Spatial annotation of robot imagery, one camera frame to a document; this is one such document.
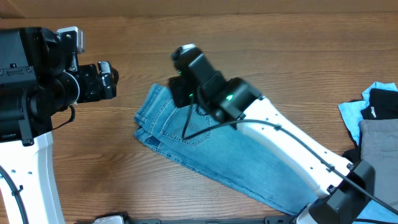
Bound light blue denim jeans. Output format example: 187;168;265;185
133;83;398;224

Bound light blue cloth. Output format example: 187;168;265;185
338;82;397;146

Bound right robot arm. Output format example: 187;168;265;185
169;44;376;223

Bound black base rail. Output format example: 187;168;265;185
74;211;299;224

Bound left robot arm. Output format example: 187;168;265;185
1;27;119;223

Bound grey garment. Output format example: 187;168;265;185
359;119;397;209

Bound black garment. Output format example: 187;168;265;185
343;89;397;162

